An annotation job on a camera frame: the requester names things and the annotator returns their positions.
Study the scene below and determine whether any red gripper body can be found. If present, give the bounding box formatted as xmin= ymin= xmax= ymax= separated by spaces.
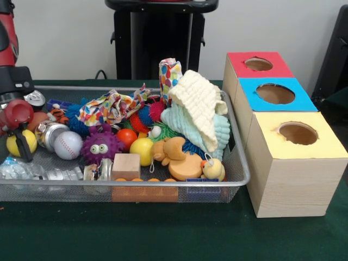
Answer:
xmin=0 ymin=98 xmax=35 ymax=132

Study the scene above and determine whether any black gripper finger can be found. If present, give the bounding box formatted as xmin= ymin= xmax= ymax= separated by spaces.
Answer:
xmin=16 ymin=129 xmax=34 ymax=163
xmin=0 ymin=130 xmax=11 ymax=164

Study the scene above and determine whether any clear plastic blue label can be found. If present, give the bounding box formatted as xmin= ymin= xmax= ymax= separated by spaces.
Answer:
xmin=0 ymin=157 xmax=42 ymax=182

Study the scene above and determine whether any crushed silver can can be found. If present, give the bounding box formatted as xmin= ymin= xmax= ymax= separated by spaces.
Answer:
xmin=35 ymin=120 xmax=71 ymax=152

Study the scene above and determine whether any multicolour polka dot cloth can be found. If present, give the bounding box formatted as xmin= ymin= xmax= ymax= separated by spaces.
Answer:
xmin=79 ymin=84 xmax=152 ymax=127
xmin=159 ymin=58 xmax=184 ymax=104

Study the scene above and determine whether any cream knit cloth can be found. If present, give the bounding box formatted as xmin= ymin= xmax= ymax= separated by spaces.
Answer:
xmin=169 ymin=70 xmax=228 ymax=152

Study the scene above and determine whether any shallow clear mesh bin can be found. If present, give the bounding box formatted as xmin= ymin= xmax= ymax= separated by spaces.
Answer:
xmin=0 ymin=86 xmax=251 ymax=203

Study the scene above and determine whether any wooden box with three holes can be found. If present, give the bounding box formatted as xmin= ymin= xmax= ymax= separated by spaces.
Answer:
xmin=223 ymin=52 xmax=348 ymax=218

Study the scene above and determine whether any white baseball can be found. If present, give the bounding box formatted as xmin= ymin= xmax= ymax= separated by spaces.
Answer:
xmin=54 ymin=131 xmax=84 ymax=161

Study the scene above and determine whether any purple googly-eyed monster toy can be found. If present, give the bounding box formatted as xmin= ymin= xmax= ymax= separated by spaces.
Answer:
xmin=81 ymin=125 xmax=126 ymax=166

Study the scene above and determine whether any wooden cube block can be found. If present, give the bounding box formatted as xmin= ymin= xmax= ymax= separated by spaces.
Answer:
xmin=112 ymin=153 xmax=141 ymax=181

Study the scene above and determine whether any small yellow ball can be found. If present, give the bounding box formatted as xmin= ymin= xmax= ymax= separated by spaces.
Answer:
xmin=129 ymin=138 xmax=154 ymax=166

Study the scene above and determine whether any orange foam duck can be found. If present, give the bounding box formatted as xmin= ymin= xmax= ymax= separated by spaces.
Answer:
xmin=150 ymin=136 xmax=204 ymax=181

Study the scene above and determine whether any mint green cloth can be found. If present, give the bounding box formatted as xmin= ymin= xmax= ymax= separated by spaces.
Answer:
xmin=160 ymin=103 xmax=231 ymax=160

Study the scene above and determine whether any small yellow rubber duck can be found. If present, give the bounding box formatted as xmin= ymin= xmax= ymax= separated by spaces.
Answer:
xmin=201 ymin=153 xmax=226 ymax=181

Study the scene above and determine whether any black chair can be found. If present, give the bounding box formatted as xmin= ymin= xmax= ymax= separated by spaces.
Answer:
xmin=315 ymin=5 xmax=348 ymax=107

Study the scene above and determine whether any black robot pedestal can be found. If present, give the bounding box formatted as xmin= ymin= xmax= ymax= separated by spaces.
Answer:
xmin=105 ymin=0 xmax=219 ymax=81

